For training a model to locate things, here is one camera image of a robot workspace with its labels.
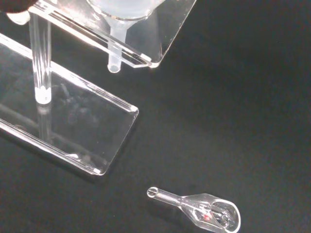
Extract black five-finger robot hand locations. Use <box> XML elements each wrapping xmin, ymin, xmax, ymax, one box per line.
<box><xmin>0</xmin><ymin>0</ymin><xmax>38</xmax><ymax>14</ymax></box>

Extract clear acrylic funnel stand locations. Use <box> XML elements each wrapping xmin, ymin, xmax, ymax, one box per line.
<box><xmin>0</xmin><ymin>0</ymin><xmax>198</xmax><ymax>177</ymax></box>

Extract clear glass weighing funnel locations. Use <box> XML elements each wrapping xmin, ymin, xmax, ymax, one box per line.
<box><xmin>146</xmin><ymin>186</ymin><xmax>242</xmax><ymax>233</ymax></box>

